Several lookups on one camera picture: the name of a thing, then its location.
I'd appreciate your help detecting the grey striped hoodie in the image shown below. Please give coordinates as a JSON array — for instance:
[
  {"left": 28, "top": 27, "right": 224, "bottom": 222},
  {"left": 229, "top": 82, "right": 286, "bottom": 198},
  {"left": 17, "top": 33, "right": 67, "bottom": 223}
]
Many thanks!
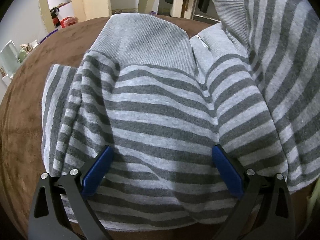
[{"left": 41, "top": 0, "right": 320, "bottom": 231}]

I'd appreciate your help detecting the white clothes rack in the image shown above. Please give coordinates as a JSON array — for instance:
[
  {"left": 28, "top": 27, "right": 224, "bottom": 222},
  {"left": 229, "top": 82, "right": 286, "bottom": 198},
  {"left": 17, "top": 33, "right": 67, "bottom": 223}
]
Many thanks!
[{"left": 191, "top": 0, "right": 220, "bottom": 24}]

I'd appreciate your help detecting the brown bed blanket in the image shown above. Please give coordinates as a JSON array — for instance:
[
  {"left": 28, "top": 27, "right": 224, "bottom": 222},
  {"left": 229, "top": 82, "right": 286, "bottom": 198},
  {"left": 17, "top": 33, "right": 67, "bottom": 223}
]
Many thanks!
[{"left": 0, "top": 15, "right": 316, "bottom": 240}]

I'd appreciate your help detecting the red bag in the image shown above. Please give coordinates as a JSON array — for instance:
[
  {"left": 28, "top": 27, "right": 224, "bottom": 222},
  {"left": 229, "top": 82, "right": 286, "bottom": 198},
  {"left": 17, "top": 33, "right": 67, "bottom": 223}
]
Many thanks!
[{"left": 60, "top": 17, "right": 78, "bottom": 28}]

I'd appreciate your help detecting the beige suitcase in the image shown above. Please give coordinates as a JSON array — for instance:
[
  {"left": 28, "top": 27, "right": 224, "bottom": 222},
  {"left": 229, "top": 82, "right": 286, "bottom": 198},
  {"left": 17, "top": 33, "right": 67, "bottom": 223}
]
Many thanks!
[{"left": 170, "top": 0, "right": 194, "bottom": 19}]

